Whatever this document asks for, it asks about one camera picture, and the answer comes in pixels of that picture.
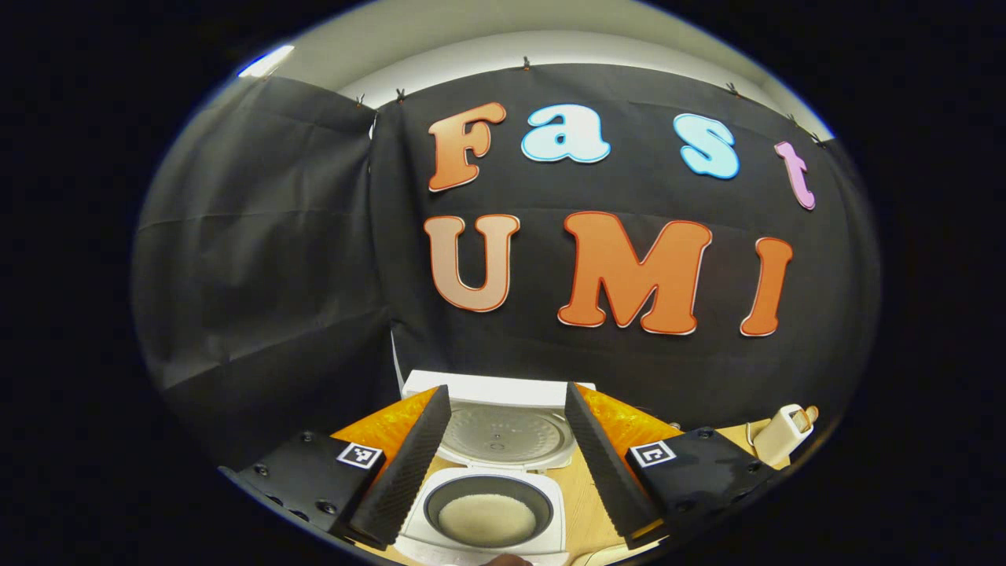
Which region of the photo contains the long ceiling light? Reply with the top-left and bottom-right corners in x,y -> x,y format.
238,45 -> 296,78

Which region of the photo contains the row of black cloth clips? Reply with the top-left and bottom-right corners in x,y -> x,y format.
354,55 -> 826,149

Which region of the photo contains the white rice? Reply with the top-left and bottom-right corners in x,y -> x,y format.
438,494 -> 538,547

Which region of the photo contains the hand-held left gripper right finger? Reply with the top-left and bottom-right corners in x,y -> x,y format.
564,381 -> 779,549

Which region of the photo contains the white rice cooker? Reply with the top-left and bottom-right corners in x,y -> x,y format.
393,369 -> 598,566

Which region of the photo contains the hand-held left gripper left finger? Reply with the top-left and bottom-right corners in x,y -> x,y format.
218,384 -> 453,551

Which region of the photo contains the beige plastic container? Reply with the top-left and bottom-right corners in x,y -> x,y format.
572,542 -> 657,566

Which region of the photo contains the black backdrop cloth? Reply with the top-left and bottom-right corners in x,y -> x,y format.
132,63 -> 881,472

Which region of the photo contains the white toaster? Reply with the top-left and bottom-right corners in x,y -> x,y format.
753,403 -> 814,470

